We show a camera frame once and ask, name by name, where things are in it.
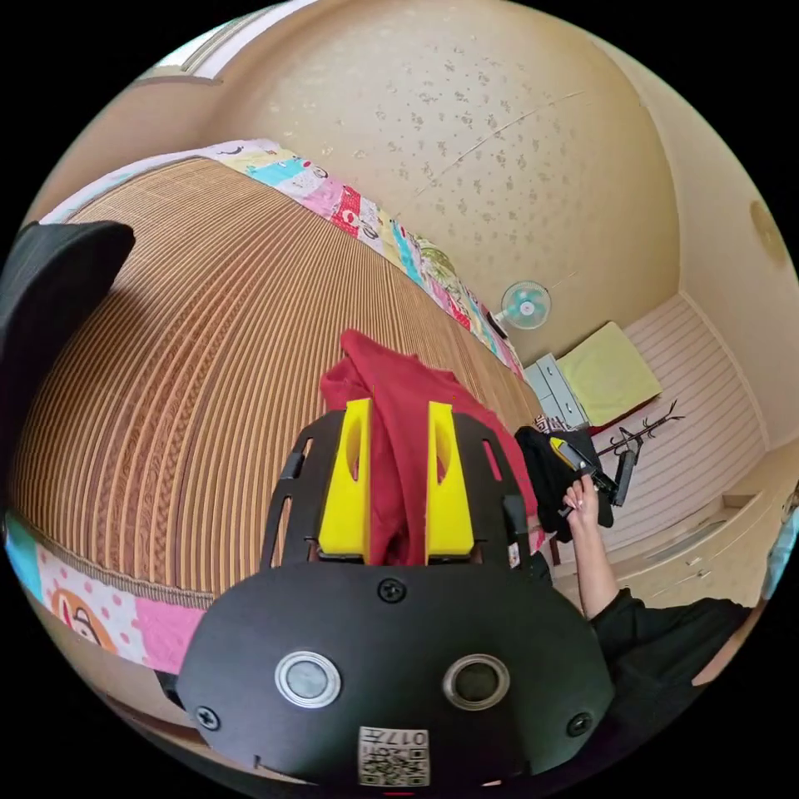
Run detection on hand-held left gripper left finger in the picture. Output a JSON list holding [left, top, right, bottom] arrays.
[[318, 399, 375, 558]]

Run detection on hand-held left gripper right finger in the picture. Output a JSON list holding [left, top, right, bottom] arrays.
[[425, 401, 475, 557]]

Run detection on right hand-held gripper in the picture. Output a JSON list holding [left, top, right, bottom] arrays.
[[548, 436, 620, 519]]

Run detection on red long sleeve shirt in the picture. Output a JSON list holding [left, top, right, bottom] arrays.
[[319, 329, 539, 567]]

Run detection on person's right forearm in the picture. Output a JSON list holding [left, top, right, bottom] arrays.
[[568, 521, 627, 620]]

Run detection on person's right hand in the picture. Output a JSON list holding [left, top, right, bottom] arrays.
[[560, 476, 603, 533]]

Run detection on pile of clothes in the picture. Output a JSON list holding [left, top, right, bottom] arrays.
[[514, 414, 616, 544]]

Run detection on black coat rack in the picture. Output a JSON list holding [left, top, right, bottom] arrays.
[[591, 399, 687, 460]]

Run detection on grey cupboard with yellow cloth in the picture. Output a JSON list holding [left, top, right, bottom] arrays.
[[523, 320, 664, 433]]

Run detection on light blue fan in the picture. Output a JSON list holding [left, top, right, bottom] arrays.
[[490, 280, 552, 341]]

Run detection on white cupboard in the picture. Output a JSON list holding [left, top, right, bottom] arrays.
[[553, 480, 789, 610]]

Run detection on bed with woven mat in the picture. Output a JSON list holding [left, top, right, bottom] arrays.
[[4, 138, 545, 674]]

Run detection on person's body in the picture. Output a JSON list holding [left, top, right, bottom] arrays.
[[588, 488, 799, 782]]

